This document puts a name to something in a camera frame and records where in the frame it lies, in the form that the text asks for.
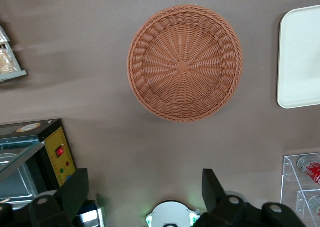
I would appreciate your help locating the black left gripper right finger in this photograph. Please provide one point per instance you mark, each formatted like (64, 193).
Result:
(215, 194)

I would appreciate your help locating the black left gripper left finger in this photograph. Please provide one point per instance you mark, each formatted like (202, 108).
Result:
(72, 194)

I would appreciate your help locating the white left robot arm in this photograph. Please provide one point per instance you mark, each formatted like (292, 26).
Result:
(170, 212)

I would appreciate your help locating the round brown wicker basket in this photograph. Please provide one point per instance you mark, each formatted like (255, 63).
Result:
(185, 67)

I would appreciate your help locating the grey metal snack tray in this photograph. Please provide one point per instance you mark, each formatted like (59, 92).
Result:
(15, 75)

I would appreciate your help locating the beige rectangular tray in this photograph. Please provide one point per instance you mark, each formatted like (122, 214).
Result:
(302, 59)

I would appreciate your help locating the silver metal control box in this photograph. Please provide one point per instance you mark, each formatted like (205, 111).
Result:
(87, 217)

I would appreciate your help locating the black food warmer cabinet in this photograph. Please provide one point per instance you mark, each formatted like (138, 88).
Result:
(53, 147)

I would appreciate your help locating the clear acrylic bottle rack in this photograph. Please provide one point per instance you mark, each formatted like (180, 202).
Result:
(287, 167)

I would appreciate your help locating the red cola bottle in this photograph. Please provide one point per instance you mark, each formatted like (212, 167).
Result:
(312, 169)

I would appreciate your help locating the clear bagged snack pack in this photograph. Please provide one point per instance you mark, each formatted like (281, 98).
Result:
(7, 62)

